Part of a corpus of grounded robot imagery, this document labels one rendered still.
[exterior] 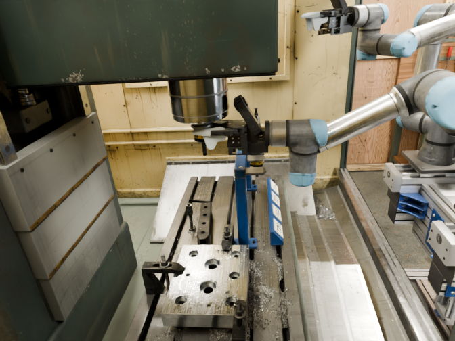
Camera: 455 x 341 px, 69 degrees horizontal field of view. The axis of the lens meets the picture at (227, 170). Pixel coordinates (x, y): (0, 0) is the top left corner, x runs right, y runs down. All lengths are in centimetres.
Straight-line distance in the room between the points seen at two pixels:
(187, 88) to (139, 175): 147
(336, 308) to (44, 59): 117
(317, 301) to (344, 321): 11
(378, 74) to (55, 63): 321
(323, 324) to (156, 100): 145
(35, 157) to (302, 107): 142
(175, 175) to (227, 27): 143
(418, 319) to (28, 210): 118
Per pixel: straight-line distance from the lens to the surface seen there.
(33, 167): 99
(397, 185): 171
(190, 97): 84
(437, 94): 93
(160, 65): 79
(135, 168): 224
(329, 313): 131
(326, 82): 195
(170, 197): 198
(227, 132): 88
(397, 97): 106
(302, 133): 90
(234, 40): 76
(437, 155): 171
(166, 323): 101
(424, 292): 225
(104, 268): 142
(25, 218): 97
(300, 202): 189
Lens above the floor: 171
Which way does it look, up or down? 26 degrees down
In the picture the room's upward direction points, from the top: 4 degrees counter-clockwise
